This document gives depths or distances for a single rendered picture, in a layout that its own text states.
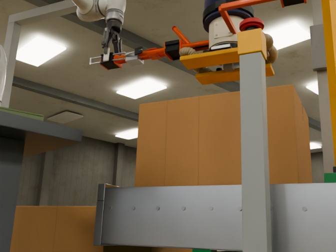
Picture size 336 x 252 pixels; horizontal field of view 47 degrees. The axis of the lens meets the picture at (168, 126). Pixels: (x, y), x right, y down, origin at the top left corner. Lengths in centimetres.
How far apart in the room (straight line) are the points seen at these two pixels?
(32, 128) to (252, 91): 62
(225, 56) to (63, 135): 73
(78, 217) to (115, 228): 31
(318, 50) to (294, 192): 161
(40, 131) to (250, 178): 60
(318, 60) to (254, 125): 163
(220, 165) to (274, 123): 23
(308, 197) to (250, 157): 23
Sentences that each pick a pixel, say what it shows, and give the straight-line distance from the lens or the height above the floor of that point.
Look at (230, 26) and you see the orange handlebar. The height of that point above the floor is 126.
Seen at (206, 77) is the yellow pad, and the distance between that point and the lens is 179.
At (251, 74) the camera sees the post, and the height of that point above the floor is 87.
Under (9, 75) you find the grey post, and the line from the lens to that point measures 544.
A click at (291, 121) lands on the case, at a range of 135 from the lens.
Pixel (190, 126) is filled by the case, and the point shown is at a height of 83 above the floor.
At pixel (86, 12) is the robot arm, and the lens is 215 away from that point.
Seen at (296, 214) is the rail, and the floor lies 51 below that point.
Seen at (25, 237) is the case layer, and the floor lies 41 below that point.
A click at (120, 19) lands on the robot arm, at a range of 206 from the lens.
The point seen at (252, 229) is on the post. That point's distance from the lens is 100.
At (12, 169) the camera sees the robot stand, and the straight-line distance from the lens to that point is 127.
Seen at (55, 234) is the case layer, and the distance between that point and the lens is 171.
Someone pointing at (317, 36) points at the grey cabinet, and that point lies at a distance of 269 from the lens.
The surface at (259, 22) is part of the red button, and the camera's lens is 116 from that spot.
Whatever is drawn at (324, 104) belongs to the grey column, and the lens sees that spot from 257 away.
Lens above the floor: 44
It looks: 16 degrees up
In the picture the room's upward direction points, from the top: 2 degrees clockwise
